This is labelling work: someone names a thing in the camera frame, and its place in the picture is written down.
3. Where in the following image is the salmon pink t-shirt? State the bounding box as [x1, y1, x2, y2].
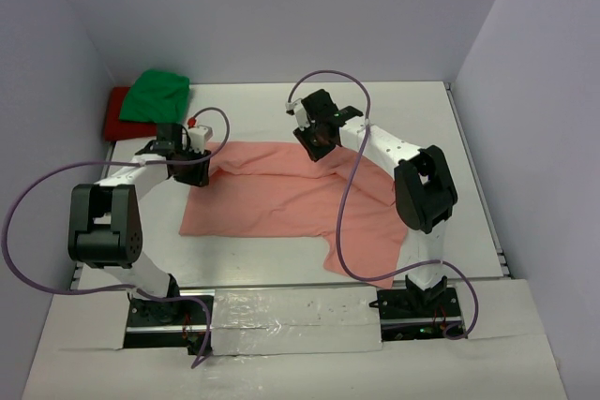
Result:
[179, 141, 408, 276]

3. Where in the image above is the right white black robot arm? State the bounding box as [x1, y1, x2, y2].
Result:
[285, 89, 458, 317]

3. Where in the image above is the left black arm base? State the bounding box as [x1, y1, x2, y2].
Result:
[123, 296, 207, 355]

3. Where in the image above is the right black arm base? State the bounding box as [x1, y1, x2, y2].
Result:
[368, 288, 465, 342]

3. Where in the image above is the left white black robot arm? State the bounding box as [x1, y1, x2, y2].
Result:
[67, 124, 213, 324]

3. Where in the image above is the green folded t-shirt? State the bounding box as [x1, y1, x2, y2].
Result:
[119, 69, 190, 124]

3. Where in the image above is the red folded t-shirt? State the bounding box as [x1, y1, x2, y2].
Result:
[102, 86, 157, 142]

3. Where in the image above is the silver tape patch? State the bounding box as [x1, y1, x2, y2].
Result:
[211, 286, 383, 356]

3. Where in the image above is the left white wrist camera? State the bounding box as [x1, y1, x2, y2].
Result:
[187, 117, 213, 154]

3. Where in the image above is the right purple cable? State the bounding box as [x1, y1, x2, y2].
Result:
[285, 69, 479, 341]

